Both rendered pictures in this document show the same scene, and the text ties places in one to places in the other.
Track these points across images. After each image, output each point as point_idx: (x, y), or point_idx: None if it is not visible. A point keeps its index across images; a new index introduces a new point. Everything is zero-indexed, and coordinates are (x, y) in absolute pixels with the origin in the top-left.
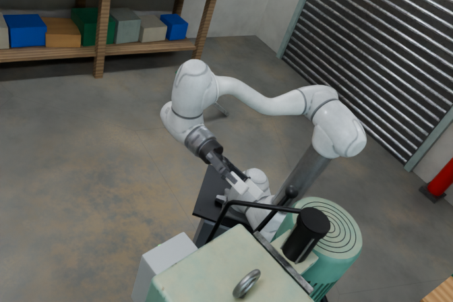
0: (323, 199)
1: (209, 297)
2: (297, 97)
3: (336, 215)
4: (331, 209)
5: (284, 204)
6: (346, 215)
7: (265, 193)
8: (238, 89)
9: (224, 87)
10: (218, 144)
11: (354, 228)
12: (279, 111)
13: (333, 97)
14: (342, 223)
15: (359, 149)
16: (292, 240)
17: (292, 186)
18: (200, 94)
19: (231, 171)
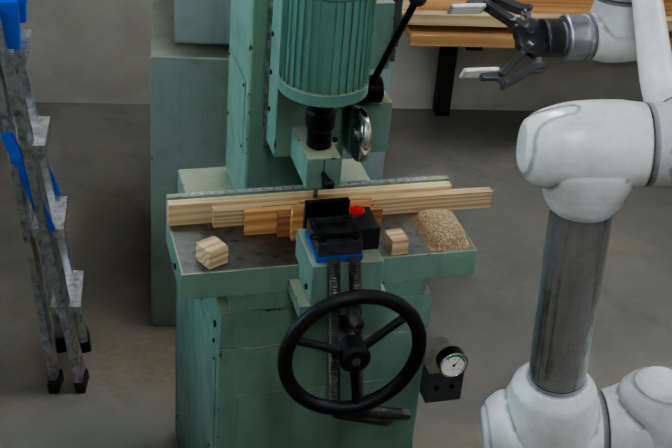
0: None
1: None
2: (671, 93)
3: None
4: None
5: (408, 7)
6: None
7: (613, 403)
8: None
9: None
10: (551, 23)
11: None
12: (645, 96)
13: (659, 108)
14: None
15: (522, 152)
16: None
17: None
18: None
19: (485, 3)
